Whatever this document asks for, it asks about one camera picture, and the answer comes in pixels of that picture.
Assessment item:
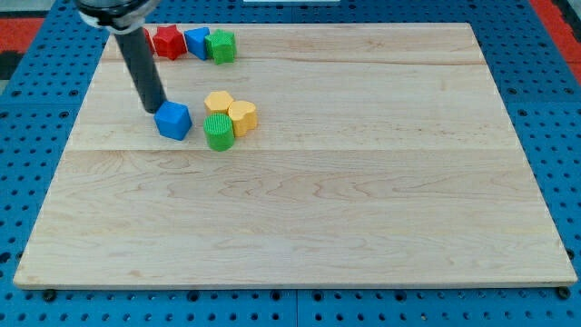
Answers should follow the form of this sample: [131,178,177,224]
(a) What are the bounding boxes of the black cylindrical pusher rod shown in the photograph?
[115,27,166,114]

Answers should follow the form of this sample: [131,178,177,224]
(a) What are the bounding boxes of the blue cube block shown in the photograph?
[153,101,192,141]

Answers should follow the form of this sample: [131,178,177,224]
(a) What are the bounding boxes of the yellow hexagon block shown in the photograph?
[203,91,234,115]

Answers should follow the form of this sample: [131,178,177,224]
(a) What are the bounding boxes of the red block behind rod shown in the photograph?
[143,27,156,55]

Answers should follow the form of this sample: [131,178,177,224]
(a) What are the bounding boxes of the red star block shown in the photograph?
[153,25,187,60]

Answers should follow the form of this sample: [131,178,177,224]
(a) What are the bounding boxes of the blue wedge block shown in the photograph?
[183,27,210,61]

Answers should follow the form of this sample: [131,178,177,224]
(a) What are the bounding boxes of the green star block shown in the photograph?
[204,29,237,64]

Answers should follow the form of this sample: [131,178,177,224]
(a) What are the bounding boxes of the green cylinder block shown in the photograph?
[203,114,235,152]

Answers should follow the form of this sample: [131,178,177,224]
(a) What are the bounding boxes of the yellow heart block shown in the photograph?
[228,100,258,137]

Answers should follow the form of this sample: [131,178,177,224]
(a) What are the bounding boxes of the wooden board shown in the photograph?
[14,23,577,290]

